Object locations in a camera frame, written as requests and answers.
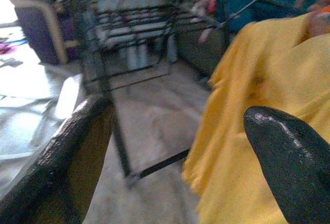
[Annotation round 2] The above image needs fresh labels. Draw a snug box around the dark green sofa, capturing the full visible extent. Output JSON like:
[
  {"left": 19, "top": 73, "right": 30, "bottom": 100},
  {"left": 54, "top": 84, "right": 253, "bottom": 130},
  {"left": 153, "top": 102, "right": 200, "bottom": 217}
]
[{"left": 177, "top": 25, "right": 233, "bottom": 90}]

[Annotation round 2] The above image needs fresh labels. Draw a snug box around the purple armchair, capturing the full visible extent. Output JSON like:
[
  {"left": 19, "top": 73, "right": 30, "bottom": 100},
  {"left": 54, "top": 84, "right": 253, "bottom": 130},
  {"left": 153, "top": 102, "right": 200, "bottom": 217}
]
[{"left": 9, "top": 0, "right": 83, "bottom": 66}]

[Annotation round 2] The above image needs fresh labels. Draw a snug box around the pink cloth heap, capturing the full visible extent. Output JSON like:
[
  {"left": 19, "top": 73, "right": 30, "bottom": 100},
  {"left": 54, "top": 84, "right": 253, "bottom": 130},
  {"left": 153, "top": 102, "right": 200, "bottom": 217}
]
[{"left": 0, "top": 37, "right": 28, "bottom": 56}]

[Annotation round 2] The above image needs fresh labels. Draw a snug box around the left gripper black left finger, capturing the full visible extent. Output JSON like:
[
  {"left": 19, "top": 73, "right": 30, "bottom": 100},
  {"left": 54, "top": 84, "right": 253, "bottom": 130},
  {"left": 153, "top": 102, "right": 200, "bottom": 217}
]
[{"left": 0, "top": 95, "right": 114, "bottom": 224}]

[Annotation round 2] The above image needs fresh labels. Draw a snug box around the black metal drying rack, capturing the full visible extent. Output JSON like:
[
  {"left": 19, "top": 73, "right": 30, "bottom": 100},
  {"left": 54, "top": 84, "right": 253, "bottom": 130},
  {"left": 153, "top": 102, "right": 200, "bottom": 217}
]
[{"left": 69, "top": 0, "right": 292, "bottom": 188}]

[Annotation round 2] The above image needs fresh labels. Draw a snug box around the yellow shirt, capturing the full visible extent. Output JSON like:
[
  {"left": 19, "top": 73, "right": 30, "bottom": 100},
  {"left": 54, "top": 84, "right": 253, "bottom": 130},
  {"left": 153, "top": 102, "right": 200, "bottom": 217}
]
[{"left": 181, "top": 12, "right": 330, "bottom": 224}]

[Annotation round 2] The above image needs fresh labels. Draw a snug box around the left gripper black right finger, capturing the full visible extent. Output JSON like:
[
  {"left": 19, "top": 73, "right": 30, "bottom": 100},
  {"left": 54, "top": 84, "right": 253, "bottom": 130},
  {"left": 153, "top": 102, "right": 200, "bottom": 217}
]
[{"left": 243, "top": 105, "right": 330, "bottom": 224}]

